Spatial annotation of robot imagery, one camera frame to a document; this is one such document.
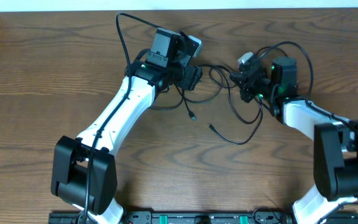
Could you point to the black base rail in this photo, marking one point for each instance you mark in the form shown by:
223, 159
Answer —
261, 215

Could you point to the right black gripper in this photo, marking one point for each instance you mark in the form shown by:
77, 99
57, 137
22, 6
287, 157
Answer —
248, 82

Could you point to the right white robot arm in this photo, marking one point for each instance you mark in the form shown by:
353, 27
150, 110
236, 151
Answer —
335, 139

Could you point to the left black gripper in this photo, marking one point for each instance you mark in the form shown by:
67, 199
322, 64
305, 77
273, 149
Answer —
192, 78

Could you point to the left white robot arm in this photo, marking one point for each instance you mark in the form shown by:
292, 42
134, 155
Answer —
84, 169

